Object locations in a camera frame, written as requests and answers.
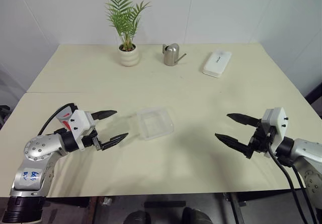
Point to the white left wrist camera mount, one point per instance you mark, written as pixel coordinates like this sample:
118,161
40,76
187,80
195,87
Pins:
79,123

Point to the grey red-marked wrist connector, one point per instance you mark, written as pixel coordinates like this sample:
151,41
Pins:
64,118

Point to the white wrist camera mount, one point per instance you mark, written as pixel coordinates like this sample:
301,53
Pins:
79,123
278,123

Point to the dark metal table leg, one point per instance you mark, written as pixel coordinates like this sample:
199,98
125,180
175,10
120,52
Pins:
235,209

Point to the white rectangular lidded box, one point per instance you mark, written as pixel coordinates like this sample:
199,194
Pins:
216,64

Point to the dark rounded shape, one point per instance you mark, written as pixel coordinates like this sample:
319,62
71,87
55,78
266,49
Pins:
138,217
196,216

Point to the green palm plant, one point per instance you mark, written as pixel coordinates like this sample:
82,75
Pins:
125,22

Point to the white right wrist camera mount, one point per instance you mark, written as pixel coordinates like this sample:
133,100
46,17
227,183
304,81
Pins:
278,123

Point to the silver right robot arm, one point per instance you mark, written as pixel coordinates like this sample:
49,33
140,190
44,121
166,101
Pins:
304,151

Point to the black bar under table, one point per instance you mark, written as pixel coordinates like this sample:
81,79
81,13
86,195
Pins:
164,204

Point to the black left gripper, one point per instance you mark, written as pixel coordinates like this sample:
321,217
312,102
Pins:
88,139

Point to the small grey table bracket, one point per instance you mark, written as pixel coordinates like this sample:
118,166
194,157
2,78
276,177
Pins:
107,201

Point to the clear plastic container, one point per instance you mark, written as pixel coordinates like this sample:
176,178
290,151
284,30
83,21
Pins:
156,125

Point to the dark panel beside table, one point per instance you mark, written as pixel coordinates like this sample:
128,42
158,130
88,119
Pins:
315,95

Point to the white ribbed plant pot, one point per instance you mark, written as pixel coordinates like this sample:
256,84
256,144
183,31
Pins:
129,58

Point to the dark chair beside table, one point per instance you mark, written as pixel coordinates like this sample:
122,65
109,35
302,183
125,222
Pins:
3,113

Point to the stainless steel watering can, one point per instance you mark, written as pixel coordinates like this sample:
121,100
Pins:
171,55

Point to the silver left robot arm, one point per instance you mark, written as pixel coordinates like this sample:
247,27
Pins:
37,147

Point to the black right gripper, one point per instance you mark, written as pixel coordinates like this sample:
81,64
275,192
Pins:
260,141

